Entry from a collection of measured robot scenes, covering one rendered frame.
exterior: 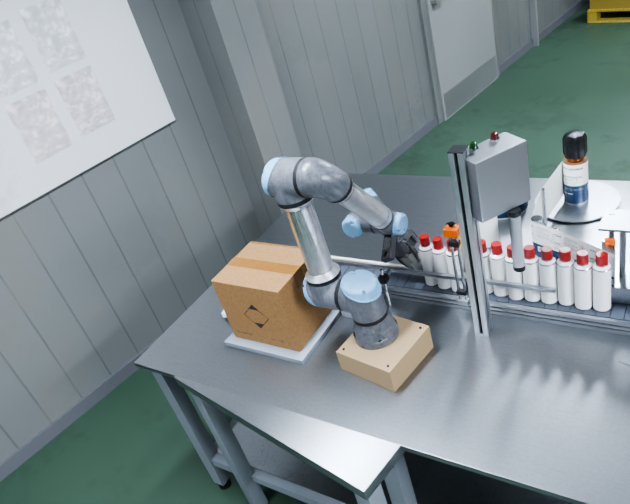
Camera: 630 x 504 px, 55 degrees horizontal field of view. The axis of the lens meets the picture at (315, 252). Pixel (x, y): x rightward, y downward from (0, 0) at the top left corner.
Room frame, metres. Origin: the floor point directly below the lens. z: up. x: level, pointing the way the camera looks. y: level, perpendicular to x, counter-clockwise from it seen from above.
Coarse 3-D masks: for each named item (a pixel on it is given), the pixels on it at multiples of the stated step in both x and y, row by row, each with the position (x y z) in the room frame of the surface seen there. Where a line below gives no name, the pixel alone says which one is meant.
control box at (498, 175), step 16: (480, 144) 1.50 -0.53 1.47; (496, 144) 1.47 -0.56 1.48; (512, 144) 1.44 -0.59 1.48; (480, 160) 1.41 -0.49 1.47; (496, 160) 1.41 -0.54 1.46; (512, 160) 1.43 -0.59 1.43; (480, 176) 1.40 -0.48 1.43; (496, 176) 1.41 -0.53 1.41; (512, 176) 1.42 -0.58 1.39; (528, 176) 1.44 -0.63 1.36; (480, 192) 1.40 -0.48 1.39; (496, 192) 1.41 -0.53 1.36; (512, 192) 1.42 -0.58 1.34; (528, 192) 1.44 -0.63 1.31; (480, 208) 1.40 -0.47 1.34; (496, 208) 1.41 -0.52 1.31; (512, 208) 1.42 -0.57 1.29
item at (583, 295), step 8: (576, 256) 1.39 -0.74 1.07; (584, 256) 1.37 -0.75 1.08; (576, 264) 1.39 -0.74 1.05; (584, 264) 1.37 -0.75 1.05; (576, 272) 1.38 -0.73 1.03; (584, 272) 1.36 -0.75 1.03; (576, 280) 1.38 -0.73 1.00; (584, 280) 1.36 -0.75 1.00; (576, 288) 1.38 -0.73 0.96; (584, 288) 1.36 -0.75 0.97; (576, 296) 1.38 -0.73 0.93; (584, 296) 1.36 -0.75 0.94; (592, 296) 1.37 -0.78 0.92; (576, 304) 1.38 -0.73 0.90; (584, 304) 1.36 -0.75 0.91; (592, 304) 1.37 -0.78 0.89
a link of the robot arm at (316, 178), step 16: (304, 160) 1.56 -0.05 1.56; (320, 160) 1.56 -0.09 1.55; (304, 176) 1.52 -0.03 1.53; (320, 176) 1.51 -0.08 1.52; (336, 176) 1.52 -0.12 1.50; (304, 192) 1.52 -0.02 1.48; (320, 192) 1.50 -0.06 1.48; (336, 192) 1.51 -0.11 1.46; (352, 192) 1.55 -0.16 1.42; (352, 208) 1.57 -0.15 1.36; (368, 208) 1.59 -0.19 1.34; (384, 208) 1.64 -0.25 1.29; (384, 224) 1.64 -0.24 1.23; (400, 224) 1.65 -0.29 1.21
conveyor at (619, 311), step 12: (396, 276) 1.83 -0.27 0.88; (408, 276) 1.81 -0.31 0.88; (420, 276) 1.79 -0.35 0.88; (408, 288) 1.74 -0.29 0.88; (420, 288) 1.72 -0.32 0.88; (432, 288) 1.70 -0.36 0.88; (492, 300) 1.54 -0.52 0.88; (504, 300) 1.52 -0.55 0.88; (540, 300) 1.47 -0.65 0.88; (576, 312) 1.37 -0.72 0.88; (588, 312) 1.35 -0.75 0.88; (612, 312) 1.32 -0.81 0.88; (624, 312) 1.31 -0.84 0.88
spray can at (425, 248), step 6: (426, 234) 1.73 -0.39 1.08; (420, 240) 1.73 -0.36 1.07; (426, 240) 1.71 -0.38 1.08; (420, 246) 1.73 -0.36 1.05; (426, 246) 1.71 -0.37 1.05; (432, 246) 1.72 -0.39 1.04; (420, 252) 1.72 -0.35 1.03; (426, 252) 1.71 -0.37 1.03; (426, 258) 1.71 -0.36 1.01; (432, 258) 1.71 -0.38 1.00; (426, 264) 1.71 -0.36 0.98; (432, 264) 1.70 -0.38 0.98; (426, 270) 1.71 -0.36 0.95; (432, 270) 1.70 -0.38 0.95; (426, 276) 1.72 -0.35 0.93; (426, 282) 1.72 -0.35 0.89; (432, 282) 1.71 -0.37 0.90
